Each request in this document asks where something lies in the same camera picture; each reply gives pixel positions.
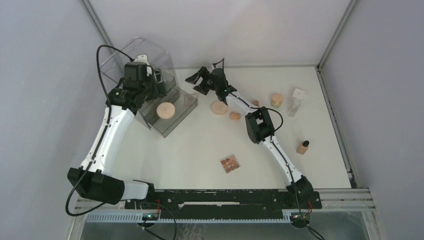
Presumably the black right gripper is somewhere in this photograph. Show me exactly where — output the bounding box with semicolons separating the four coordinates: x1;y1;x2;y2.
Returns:
185;66;219;96

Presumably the round beige sponge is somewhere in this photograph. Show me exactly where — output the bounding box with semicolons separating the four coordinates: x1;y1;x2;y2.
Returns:
210;100;229;116
156;102;176;120

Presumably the clear acrylic makeup organizer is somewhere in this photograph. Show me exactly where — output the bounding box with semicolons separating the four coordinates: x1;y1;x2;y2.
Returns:
100;37;198;138

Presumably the orange blender sponge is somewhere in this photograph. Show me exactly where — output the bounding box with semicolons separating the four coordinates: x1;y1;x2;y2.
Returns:
229;112;241;121

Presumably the eyeshadow palette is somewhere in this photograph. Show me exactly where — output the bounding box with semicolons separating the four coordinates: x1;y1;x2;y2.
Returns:
219;154;241;174

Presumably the small square pink compact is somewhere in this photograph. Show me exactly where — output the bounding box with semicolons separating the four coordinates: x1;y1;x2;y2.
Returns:
184;93;198;107

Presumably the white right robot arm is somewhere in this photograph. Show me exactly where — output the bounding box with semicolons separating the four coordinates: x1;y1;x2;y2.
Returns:
185;66;314;208

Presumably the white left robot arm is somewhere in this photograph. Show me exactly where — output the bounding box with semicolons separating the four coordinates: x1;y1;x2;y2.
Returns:
67;61;167;209

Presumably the BB cream tube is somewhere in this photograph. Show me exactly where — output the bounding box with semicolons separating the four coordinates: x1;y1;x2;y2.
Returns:
251;100;260;107

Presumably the cream jar gold lid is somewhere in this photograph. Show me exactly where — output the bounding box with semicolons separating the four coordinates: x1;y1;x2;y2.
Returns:
270;93;284;108

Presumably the clear liquid bottle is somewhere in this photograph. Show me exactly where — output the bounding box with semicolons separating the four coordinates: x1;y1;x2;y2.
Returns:
287;88;306;117

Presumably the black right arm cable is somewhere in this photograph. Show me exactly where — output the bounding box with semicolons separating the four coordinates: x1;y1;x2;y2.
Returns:
211;58;326;240

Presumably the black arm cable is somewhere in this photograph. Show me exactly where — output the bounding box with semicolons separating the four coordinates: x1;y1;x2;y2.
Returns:
65;44;178;240
211;58;326;240

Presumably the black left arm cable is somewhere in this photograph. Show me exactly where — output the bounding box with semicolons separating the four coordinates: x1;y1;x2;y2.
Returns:
65;44;178;240

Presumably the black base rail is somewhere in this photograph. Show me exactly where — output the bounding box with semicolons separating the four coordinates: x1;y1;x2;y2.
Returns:
124;189;322;220

